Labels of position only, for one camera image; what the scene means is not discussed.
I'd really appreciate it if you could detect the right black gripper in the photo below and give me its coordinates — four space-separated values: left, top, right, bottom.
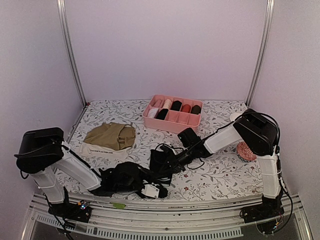
159 146 196 175

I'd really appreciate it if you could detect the black underwear white trim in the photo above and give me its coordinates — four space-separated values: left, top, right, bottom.
149 149 181 187

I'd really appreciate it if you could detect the pink divided storage box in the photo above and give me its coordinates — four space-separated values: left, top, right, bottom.
142 94 203 134

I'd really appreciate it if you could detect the khaki underwear cream waistband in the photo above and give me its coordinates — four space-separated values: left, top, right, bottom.
79 122 136 160

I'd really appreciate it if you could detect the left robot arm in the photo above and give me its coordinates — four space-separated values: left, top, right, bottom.
15 127 168 217

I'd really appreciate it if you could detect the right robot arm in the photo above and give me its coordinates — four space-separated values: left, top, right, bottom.
149 108 284 218

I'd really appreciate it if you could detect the black rolled underwear front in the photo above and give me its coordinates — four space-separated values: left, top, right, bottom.
155 108 169 120

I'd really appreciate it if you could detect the black rolled underwear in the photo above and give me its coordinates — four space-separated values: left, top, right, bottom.
155 108 169 120
170 100 182 112

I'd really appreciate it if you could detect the red rolled underwear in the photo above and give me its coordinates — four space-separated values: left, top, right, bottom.
181 104 191 113

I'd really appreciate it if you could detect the black rolled underwear back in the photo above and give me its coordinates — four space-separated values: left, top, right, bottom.
170 100 182 112

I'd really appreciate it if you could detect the beige rolled underwear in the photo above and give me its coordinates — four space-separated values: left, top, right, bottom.
162 98 172 109

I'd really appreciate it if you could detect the olive rolled underwear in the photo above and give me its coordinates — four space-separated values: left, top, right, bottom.
190 105 202 115

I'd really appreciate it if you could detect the green tape scrap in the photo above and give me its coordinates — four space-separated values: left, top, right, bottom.
112 202 126 209

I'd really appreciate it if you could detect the white folded cloth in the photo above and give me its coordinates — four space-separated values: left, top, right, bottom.
147 108 159 119

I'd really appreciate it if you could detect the pink folded cloth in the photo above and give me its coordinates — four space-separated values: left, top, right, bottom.
153 99 164 108

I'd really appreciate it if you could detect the floral table mat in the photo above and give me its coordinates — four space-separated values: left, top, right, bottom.
69 99 263 202

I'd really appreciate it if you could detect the red patterned bowl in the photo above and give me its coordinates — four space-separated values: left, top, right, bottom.
236 141 257 162

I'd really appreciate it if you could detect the white bowl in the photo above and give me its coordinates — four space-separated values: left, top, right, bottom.
229 112 243 123

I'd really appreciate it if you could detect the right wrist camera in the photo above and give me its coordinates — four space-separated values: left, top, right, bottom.
159 143 177 155

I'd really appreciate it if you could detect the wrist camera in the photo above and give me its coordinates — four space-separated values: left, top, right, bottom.
141 184 160 199
159 143 177 155

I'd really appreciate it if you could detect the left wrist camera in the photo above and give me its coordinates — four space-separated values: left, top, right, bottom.
141 184 160 199

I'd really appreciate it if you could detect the aluminium front rail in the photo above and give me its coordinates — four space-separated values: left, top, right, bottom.
22 192 313 240

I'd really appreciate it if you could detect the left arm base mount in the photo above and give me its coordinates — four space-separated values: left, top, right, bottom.
48 200 92 223

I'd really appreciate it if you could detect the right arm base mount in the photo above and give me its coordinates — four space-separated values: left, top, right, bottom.
239 194 285 235

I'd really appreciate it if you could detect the right aluminium frame post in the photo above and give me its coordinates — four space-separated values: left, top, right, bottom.
245 0 275 108

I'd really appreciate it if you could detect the aluminium frame post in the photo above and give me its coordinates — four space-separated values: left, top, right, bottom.
245 0 275 108
56 0 87 107

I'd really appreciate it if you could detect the left aluminium frame post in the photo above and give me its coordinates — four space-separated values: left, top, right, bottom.
56 0 87 107

